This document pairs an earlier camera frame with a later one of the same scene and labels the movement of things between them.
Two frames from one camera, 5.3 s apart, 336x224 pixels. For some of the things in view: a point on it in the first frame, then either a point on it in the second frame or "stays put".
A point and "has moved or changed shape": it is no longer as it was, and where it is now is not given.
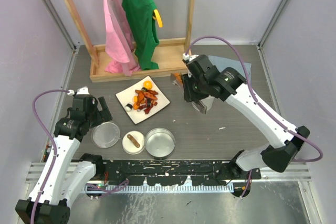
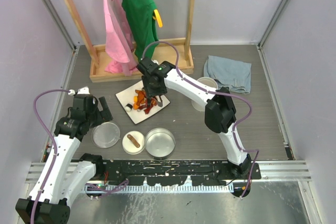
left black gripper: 103,115 stays put
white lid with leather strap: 133,142 stays put
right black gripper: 189,95 -> 149,92
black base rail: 167,172 stays put
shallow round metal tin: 160,143 stays put
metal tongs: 197,104 has moved or changed shape
